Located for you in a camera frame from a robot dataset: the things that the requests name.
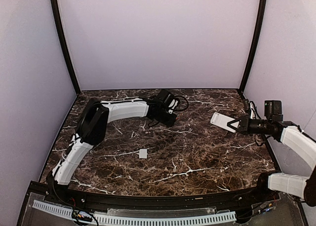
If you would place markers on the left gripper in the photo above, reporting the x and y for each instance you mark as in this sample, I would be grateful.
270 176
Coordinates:
170 118

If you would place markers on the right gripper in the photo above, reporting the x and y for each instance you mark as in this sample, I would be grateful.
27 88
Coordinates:
242 125

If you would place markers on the white remote control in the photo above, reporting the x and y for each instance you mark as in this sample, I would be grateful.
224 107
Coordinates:
221 120

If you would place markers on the white battery cover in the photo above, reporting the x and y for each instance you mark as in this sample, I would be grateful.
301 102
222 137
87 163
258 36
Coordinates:
143 153

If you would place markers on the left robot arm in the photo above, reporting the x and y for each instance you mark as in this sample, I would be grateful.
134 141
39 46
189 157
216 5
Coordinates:
91 128

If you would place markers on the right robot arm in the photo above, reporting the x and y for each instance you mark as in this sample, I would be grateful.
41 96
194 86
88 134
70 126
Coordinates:
290 135

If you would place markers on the white cable duct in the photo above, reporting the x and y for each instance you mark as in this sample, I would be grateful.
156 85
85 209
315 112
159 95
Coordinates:
124 217

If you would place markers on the black front rail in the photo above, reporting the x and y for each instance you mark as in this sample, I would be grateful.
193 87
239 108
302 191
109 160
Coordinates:
231 200

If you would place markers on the right black frame post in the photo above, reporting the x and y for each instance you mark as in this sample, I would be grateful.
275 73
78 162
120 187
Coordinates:
254 44

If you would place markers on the black frame post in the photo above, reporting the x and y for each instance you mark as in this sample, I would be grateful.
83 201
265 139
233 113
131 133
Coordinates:
254 44
63 45

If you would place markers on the left black frame post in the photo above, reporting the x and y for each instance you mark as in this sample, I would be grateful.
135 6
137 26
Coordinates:
63 45

